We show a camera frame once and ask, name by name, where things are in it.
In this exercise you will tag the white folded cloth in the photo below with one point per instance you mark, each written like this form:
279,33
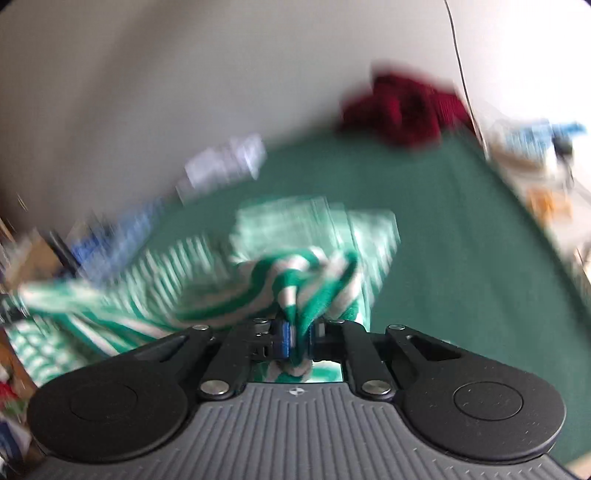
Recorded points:
221,164

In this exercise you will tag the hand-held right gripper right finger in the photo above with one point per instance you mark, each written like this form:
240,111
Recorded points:
316,341

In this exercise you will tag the blue white packaging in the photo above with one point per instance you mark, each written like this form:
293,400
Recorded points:
540,136

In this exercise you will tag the dark red garment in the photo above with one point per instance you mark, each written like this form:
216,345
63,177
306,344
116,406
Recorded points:
401,110

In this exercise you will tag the green white striped shirt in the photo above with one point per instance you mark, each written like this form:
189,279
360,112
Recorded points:
295,281

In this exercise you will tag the cardboard box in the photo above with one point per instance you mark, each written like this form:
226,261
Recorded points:
34,258

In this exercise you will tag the green table cover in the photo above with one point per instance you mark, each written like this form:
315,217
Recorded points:
461,230

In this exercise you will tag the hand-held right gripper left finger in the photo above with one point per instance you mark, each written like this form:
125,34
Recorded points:
282,341

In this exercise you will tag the blue patterned cloth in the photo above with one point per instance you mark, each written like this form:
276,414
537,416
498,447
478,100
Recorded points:
120,240

